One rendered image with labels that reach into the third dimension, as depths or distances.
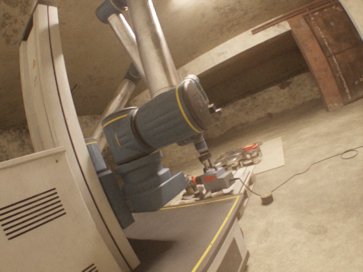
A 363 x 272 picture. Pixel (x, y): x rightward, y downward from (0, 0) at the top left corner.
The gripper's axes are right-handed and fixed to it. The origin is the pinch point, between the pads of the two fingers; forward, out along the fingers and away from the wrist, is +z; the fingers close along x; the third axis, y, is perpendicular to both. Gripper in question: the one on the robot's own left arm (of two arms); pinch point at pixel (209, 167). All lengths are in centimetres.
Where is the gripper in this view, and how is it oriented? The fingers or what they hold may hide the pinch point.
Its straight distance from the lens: 182.7
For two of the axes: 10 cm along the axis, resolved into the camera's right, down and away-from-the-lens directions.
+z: 3.7, 9.3, -0.2
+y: -6.0, 2.6, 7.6
